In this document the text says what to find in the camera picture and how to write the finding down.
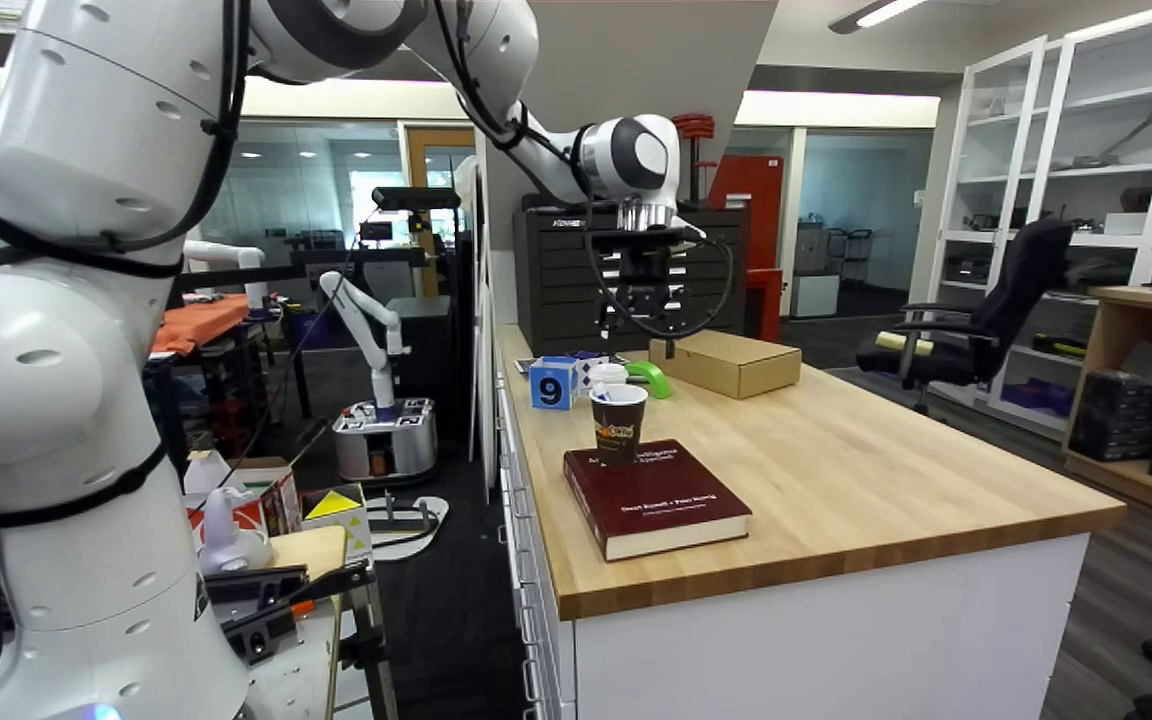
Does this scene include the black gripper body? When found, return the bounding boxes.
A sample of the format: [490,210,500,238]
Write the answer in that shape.
[606,228,690,293]

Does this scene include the silver robot base box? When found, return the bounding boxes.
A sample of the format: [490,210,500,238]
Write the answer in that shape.
[327,393,446,483]

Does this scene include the brown paper cup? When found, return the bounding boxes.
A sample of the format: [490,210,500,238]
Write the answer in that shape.
[587,382,658,468]

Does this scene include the black drawer cabinet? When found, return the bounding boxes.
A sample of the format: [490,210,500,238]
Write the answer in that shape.
[513,196,756,361]

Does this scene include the flat cardboard box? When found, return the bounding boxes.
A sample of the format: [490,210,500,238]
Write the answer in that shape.
[649,329,809,405]

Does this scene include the blue number cube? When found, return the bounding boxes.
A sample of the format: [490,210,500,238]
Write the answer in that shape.
[524,353,586,417]

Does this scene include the red metal cabinet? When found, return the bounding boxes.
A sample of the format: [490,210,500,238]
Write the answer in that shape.
[707,154,787,343]

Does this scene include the dark red hardcover book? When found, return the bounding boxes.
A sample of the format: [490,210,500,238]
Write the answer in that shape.
[560,437,756,565]

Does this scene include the black office chair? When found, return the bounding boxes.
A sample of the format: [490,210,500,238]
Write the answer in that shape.
[891,215,1082,410]

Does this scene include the yellow white patterned box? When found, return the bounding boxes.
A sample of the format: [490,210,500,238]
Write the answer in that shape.
[301,488,378,532]

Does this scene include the white table drawer cabinet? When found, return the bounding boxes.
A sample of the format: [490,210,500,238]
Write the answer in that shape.
[490,356,1098,720]

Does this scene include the orange cloth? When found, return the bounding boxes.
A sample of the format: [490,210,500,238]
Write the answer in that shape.
[150,293,257,366]

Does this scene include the white glass door cabinet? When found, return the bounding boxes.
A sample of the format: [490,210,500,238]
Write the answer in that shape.
[932,0,1152,309]

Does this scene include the white spray bottle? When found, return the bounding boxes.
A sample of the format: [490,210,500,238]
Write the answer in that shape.
[187,447,278,580]

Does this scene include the black orange bar clamp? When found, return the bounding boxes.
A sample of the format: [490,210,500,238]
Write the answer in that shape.
[203,555,384,670]

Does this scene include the wooden shelf cabinet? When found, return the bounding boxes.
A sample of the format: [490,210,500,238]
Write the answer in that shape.
[1066,280,1152,522]

